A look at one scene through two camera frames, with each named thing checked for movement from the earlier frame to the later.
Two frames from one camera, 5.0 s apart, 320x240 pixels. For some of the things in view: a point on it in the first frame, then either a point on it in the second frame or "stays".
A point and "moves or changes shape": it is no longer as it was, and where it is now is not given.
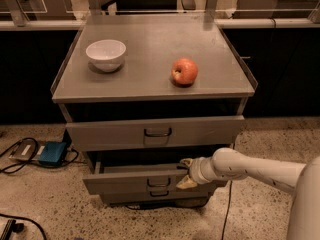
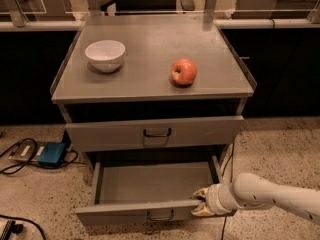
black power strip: (11, 226) stays
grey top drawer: (155, 133) stays
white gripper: (195, 171) to (212, 199)
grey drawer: (150, 177) moves or changes shape
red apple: (184, 72) stays
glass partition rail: (63, 7) stays
